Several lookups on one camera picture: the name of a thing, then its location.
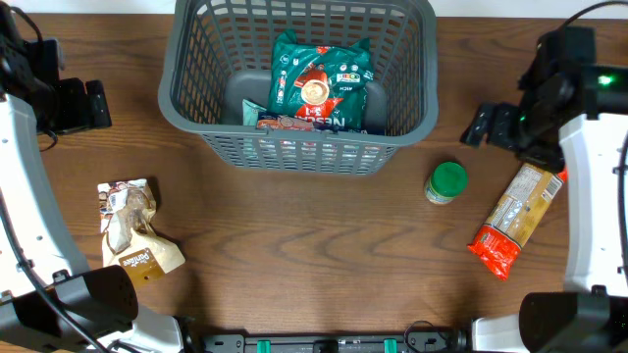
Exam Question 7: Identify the small teal wipes packet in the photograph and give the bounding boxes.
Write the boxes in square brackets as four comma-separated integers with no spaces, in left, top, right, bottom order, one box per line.
[242,99,266,126]

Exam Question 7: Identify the grey plastic slotted basket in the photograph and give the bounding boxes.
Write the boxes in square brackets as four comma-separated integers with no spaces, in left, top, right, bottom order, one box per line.
[158,0,439,176]

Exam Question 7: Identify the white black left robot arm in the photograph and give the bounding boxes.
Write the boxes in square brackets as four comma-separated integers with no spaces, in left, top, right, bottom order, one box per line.
[1,4,193,352]

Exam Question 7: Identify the green Nescafe coffee bag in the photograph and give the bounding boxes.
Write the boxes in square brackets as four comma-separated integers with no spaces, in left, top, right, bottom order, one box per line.
[267,29,374,131]

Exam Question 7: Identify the green lidded small jar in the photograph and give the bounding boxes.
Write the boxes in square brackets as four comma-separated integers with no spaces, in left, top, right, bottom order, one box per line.
[424,162,468,205]

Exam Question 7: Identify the white brown bread bag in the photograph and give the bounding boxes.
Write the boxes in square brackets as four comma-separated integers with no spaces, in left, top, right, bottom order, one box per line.
[97,178,185,286]

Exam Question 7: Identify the orange snack packet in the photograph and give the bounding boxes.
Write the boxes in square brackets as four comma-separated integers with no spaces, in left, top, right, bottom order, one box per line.
[467,163,568,280]

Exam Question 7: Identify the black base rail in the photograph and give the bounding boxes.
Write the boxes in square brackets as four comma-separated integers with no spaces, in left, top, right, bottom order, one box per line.
[200,321,472,353]

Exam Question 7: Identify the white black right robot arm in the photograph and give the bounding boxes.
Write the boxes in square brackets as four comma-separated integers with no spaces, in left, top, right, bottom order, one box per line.
[461,25,627,352]

